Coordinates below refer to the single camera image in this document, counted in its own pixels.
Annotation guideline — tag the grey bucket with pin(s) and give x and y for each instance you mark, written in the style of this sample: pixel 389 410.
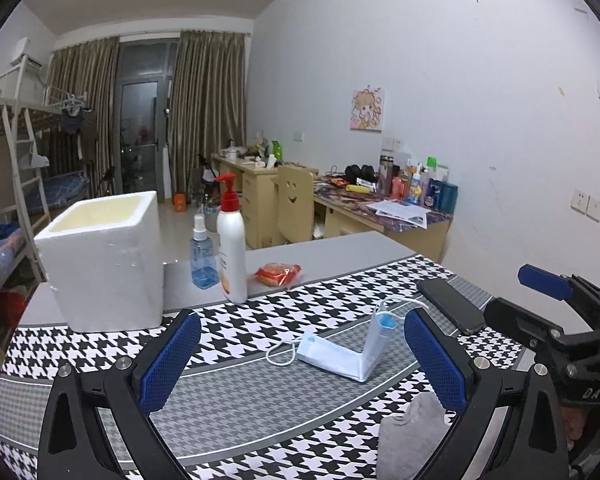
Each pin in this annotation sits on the grey bucket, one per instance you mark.
pixel 210 217

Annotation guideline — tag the dark blue clothes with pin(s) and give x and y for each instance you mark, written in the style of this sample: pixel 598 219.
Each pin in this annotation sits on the dark blue clothes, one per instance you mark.
pixel 0 232

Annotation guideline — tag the white metal bed ladder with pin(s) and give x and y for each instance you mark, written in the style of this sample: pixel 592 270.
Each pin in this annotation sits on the white metal bed ladder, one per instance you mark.
pixel 25 180

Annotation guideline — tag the person's right hand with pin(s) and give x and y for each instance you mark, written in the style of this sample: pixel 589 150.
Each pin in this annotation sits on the person's right hand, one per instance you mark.
pixel 582 427

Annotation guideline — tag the white lotion pump bottle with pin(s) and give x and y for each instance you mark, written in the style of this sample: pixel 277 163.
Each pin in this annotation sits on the white lotion pump bottle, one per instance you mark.
pixel 231 255

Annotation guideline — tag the wooden smiley face chair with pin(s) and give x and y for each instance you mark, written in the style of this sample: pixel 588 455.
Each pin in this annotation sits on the wooden smiley face chair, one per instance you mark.
pixel 295 205

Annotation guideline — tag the white hanging bag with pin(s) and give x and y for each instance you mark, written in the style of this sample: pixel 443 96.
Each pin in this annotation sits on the white hanging bag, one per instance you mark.
pixel 32 161

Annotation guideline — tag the white double wall socket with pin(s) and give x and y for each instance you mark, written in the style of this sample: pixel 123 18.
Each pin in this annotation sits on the white double wall socket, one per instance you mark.
pixel 587 205

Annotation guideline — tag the glass balcony door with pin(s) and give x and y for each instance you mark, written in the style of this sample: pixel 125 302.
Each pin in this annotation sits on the glass balcony door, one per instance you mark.
pixel 140 120

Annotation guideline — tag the grey cloth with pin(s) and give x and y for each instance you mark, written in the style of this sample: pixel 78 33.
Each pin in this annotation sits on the grey cloth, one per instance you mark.
pixel 410 440

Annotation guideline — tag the orange box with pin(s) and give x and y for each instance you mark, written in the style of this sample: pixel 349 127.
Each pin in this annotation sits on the orange box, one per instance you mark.
pixel 180 201

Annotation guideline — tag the cartoon wall poster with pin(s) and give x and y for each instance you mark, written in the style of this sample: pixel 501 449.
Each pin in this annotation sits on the cartoon wall poster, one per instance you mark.
pixel 366 109

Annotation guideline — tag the blue face mask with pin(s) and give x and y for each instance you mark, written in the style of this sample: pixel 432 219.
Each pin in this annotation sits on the blue face mask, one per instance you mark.
pixel 340 357

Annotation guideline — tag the blue plaid mattress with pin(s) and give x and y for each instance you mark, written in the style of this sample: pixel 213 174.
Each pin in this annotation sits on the blue plaid mattress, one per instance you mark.
pixel 65 187

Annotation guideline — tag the hanging dark clothes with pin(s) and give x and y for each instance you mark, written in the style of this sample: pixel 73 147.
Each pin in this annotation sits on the hanging dark clothes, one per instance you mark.
pixel 72 122

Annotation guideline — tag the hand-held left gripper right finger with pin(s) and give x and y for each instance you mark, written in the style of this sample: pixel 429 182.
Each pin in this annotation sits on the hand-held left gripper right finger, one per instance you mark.
pixel 432 360

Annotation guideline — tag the red snack packet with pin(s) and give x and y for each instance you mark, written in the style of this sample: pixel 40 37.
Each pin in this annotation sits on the red snack packet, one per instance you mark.
pixel 277 274

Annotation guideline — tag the yellow tube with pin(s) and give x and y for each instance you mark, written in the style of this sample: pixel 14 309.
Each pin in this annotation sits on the yellow tube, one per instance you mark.
pixel 358 188

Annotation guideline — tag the black phone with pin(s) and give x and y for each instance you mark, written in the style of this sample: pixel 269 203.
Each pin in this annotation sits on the black phone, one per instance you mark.
pixel 452 305

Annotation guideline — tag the black headphones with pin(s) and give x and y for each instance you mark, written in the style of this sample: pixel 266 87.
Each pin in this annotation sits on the black headphones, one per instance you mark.
pixel 360 174

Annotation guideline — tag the red bag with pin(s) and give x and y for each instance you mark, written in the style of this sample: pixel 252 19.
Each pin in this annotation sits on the red bag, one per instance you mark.
pixel 7 310

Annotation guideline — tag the blue plaid quilt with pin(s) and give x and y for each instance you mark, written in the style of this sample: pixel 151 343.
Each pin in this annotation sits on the blue plaid quilt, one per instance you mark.
pixel 5 270

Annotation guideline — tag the brown curtain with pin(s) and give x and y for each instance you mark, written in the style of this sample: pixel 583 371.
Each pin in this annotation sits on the brown curtain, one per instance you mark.
pixel 82 90
pixel 210 105

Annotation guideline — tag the green bottle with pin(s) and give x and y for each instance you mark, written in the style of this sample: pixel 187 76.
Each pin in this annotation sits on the green bottle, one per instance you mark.
pixel 276 151

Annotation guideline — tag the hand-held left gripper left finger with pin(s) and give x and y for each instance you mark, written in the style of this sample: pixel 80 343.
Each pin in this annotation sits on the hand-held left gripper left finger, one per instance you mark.
pixel 172 360

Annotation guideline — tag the white paper sheets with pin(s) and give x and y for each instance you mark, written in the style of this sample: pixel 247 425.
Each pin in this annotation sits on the white paper sheets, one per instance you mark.
pixel 400 212

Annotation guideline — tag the row of toiletry bottles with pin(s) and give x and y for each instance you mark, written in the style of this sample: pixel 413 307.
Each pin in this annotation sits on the row of toiletry bottles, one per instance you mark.
pixel 420 187

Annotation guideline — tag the white foam box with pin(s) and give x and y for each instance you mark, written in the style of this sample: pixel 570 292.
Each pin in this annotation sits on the white foam box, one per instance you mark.
pixel 105 280

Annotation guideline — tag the white air conditioner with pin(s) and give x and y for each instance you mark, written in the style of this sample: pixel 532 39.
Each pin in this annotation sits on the white air conditioner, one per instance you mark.
pixel 26 51

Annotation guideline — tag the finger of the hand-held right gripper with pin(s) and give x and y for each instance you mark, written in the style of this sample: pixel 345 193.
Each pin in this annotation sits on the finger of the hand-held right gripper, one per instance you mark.
pixel 515 320
pixel 545 280

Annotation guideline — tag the black white houndstooth mat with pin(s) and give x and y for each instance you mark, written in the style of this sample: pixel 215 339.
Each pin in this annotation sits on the black white houndstooth mat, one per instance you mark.
pixel 280 410

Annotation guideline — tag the blue spray bottle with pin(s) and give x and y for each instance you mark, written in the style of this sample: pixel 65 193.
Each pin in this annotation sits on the blue spray bottle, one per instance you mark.
pixel 204 265

